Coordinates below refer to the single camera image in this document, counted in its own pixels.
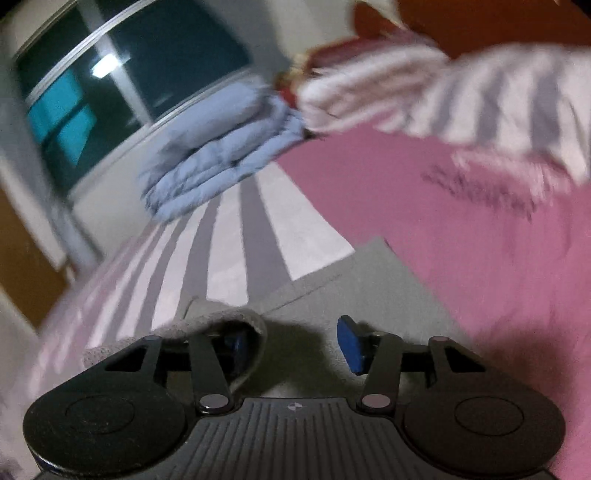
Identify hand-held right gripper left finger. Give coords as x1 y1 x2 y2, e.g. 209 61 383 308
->
104 331 247 415

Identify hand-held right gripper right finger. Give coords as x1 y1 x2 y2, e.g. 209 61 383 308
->
337 316 486 412

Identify grey pants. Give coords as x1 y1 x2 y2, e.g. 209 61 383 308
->
82 236 481 403

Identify pink striped bed sheet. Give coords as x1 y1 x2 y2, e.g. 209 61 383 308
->
14 124 591 480

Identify grey curtain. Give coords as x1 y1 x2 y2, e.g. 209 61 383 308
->
0 99 103 274

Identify brown wooden door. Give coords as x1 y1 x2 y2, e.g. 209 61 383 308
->
0 185 71 329

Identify blue folded duvet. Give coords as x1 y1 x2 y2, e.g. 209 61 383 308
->
136 76 309 223

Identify striped pillow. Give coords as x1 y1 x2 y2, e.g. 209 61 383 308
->
297 43 591 186

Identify red folded blanket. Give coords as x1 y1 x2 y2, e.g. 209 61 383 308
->
272 36 384 109

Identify brown wooden headboard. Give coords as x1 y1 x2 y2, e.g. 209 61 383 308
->
352 0 591 62

